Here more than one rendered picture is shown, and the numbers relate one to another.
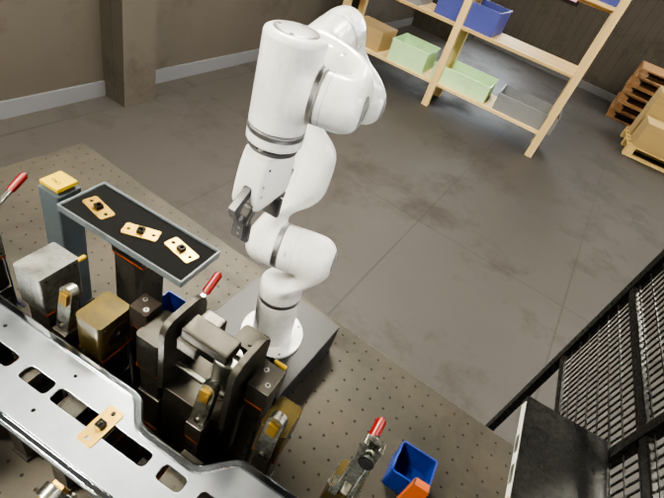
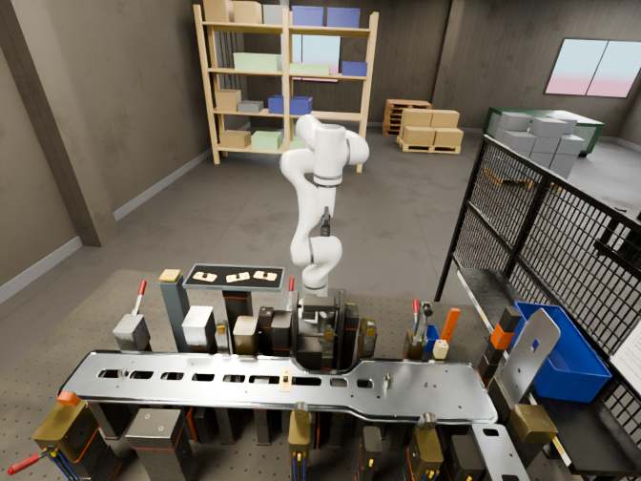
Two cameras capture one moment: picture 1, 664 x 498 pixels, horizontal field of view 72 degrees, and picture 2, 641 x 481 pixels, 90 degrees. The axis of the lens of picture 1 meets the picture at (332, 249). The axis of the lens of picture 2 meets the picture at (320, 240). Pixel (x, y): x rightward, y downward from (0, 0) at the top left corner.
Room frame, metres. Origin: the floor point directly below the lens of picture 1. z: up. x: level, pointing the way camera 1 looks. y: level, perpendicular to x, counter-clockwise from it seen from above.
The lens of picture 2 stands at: (-0.29, 0.38, 1.95)
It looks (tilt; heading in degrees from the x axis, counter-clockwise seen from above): 31 degrees down; 345
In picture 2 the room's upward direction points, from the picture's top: 3 degrees clockwise
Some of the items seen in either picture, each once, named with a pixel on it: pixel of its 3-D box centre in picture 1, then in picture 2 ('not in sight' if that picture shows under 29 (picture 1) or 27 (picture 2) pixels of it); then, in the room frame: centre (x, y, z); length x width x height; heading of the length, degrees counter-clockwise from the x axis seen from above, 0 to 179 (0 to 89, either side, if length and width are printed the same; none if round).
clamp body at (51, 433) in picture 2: not in sight; (80, 457); (0.33, 0.93, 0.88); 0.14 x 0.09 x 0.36; 166
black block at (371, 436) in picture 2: not in sight; (367, 469); (0.13, 0.09, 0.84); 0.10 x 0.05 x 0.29; 166
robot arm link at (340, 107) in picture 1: (330, 70); (331, 142); (0.71, 0.10, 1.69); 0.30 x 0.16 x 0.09; 179
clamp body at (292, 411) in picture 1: (270, 451); (362, 356); (0.51, -0.03, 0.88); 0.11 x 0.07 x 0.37; 166
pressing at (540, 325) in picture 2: not in sight; (525, 358); (0.19, -0.40, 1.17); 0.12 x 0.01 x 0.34; 166
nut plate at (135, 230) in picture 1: (140, 230); (237, 276); (0.75, 0.44, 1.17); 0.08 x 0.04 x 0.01; 97
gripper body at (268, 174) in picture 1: (267, 168); (326, 196); (0.60, 0.14, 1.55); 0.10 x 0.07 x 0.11; 166
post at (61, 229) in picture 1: (68, 249); (180, 318); (0.83, 0.70, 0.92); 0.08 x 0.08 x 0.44; 76
